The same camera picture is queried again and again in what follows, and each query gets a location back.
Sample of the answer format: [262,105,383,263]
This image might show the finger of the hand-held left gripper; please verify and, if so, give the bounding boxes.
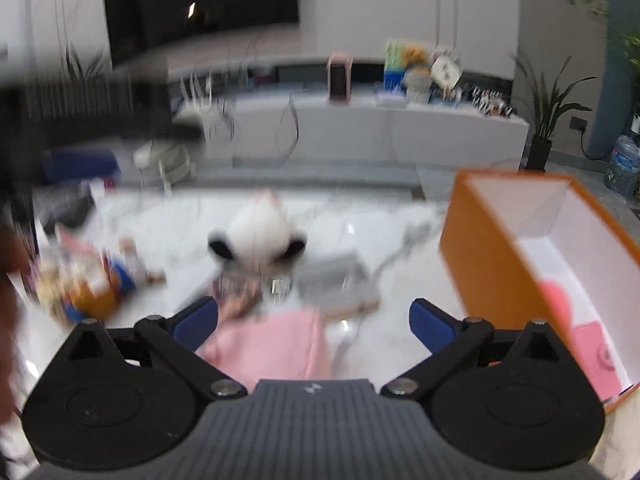
[50,85,205,143]
[42,151,123,188]

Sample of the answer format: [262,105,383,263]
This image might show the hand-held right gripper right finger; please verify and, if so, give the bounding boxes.
[379,298,584,401]

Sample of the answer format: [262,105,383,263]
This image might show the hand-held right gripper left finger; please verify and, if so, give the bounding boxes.
[50,296,249,402]

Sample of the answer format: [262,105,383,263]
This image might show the pink cloth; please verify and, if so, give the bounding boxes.
[197,307,333,391]

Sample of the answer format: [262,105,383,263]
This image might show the orange cardboard box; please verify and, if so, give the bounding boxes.
[439,170,640,413]

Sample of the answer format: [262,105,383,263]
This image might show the grey box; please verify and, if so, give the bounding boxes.
[295,255,381,316]

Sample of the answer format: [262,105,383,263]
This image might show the white panda plush toy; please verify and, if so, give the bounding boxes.
[207,187,308,281]

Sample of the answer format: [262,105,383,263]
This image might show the pink round object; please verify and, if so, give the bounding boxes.
[537,280,573,331]

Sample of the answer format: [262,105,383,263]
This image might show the pink packet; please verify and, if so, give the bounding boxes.
[570,322,626,403]

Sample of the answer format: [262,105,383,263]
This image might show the person's left hand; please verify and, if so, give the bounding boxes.
[0,232,23,426]

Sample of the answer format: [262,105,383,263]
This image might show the white rolling stool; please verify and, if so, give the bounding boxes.
[132,137,198,193]

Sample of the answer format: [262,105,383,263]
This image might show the white router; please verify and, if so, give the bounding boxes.
[175,71,223,116]

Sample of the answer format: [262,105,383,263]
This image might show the black television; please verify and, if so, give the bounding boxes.
[102,0,301,68]

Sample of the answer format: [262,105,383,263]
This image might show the white marble tv cabinet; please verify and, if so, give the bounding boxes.
[170,55,531,171]

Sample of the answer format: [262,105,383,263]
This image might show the black and white ornaments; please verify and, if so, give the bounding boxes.
[462,87,516,118]

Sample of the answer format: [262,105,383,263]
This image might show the tall potted plant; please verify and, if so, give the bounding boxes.
[512,52,596,171]

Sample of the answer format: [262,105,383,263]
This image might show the grey flower-shaped pot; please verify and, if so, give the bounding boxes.
[402,67,433,106]

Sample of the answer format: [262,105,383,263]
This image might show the blue water bottle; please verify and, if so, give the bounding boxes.
[602,135,640,196]

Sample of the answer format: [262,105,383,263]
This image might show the white round hand fan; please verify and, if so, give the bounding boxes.
[430,50,463,101]

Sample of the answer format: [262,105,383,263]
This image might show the green floral picture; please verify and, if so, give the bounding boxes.
[385,39,416,86]

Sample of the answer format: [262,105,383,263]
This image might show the brown teddy bear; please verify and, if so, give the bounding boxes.
[402,45,431,68]

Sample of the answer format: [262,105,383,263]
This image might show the bushy green plant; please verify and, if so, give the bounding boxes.
[607,30,640,111]

